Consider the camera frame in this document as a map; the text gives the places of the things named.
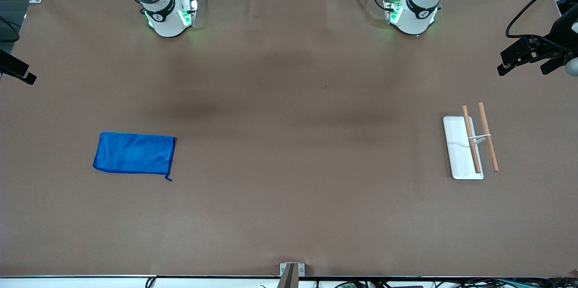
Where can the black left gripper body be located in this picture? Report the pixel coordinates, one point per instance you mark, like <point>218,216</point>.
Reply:
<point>556,44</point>

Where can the blue microfibre towel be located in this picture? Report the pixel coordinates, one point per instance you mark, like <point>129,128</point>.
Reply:
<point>135,152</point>

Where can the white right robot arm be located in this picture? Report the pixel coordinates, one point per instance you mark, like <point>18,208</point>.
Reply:
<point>165,21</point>

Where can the white towel rack wooden bars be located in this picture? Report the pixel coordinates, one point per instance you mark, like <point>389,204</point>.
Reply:
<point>460,148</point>

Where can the metal table edge bracket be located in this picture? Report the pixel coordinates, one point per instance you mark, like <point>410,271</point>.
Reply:
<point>291,274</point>

